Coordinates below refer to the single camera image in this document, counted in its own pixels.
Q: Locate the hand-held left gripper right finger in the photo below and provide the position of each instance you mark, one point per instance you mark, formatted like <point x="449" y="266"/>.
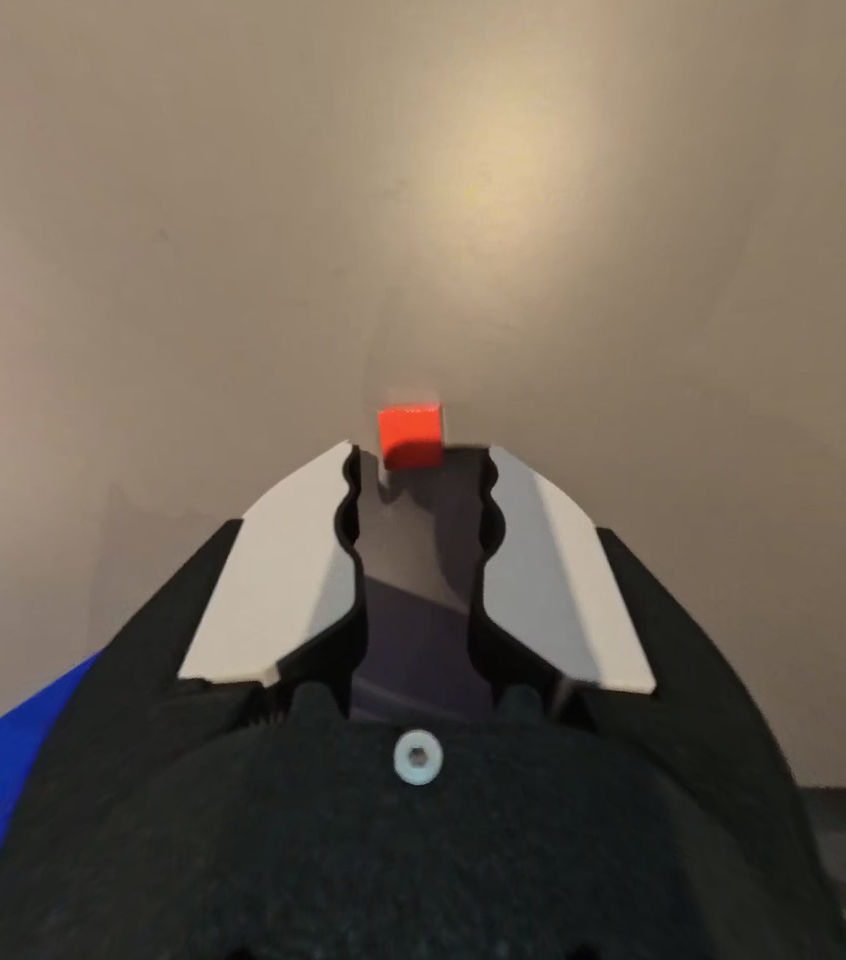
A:
<point x="558" y="585"/>

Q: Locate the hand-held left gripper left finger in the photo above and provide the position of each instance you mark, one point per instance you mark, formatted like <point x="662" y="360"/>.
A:
<point x="280" y="577"/>

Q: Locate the red wooden cube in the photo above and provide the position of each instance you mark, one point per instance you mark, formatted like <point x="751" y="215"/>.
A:
<point x="411" y="439"/>

